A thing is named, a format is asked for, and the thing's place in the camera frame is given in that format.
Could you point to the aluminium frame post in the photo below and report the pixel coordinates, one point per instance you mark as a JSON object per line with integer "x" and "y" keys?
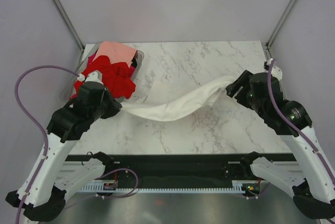
{"x": 278, "y": 27}
{"x": 64, "y": 16}

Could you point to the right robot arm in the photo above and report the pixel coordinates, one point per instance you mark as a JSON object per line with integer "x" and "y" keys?
{"x": 312, "y": 191}

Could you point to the pink t-shirt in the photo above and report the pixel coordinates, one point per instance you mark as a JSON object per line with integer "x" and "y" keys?
{"x": 116, "y": 52}

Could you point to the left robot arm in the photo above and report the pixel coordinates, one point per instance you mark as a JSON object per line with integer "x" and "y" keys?
{"x": 43, "y": 196}

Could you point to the white slotted cable duct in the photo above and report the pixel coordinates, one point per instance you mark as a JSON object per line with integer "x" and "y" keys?
{"x": 101, "y": 187}

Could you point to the red t-shirt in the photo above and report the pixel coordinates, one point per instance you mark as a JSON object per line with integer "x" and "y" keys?
{"x": 116, "y": 77}

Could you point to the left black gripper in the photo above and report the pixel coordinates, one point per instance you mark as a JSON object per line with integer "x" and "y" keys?
{"x": 116, "y": 107}

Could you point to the right aluminium frame post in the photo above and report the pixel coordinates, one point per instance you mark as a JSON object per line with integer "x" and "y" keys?
{"x": 278, "y": 27}

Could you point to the white Coca-Cola t-shirt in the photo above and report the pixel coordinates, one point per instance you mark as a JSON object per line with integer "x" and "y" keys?
{"x": 205, "y": 95}

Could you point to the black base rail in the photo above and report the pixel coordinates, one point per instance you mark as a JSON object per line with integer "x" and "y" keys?
{"x": 180, "y": 171}

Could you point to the left aluminium frame post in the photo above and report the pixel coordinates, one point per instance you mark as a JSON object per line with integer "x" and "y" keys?
{"x": 64, "y": 16}

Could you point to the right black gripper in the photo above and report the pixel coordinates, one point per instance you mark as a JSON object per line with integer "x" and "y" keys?
{"x": 242, "y": 80}

